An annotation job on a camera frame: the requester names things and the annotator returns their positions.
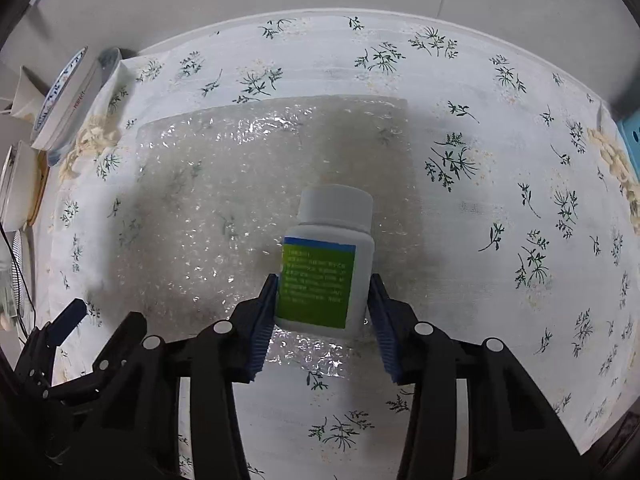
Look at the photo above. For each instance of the white cup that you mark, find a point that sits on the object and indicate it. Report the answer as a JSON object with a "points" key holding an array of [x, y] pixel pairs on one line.
{"points": [[27, 92]]}

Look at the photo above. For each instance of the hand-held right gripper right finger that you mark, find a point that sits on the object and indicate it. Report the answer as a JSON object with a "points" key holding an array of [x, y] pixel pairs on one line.
{"points": [[382, 330]]}

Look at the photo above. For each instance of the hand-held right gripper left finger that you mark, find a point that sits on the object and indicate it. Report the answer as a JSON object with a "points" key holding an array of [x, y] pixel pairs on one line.
{"points": [[264, 320]]}

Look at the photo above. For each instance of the clear bubble wrap sheet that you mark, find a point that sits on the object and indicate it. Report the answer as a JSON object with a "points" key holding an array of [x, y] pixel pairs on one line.
{"points": [[210, 200]]}

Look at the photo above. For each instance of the white ceramic bowl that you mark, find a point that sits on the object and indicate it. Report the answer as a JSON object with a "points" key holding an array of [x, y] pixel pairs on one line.
{"points": [[17, 185]]}

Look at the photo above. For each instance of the white bottle with green label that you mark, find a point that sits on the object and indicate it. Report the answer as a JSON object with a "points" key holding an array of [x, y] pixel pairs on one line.
{"points": [[325, 260]]}

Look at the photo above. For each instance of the blue plastic utensil holder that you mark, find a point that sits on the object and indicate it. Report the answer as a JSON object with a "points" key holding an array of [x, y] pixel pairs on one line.
{"points": [[631, 145]]}

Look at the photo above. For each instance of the white floral tablecloth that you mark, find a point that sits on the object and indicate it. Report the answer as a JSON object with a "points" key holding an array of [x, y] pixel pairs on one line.
{"points": [[500, 260]]}

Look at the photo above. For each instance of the round wooden coaster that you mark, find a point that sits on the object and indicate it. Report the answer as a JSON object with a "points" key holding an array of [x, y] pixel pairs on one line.
{"points": [[41, 195]]}

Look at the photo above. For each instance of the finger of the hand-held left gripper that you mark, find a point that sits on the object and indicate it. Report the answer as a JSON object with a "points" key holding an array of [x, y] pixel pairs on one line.
{"points": [[122, 332], [72, 315]]}

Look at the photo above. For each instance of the blue patterned bowl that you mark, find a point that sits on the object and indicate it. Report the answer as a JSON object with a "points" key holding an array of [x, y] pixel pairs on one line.
{"points": [[100, 90]]}

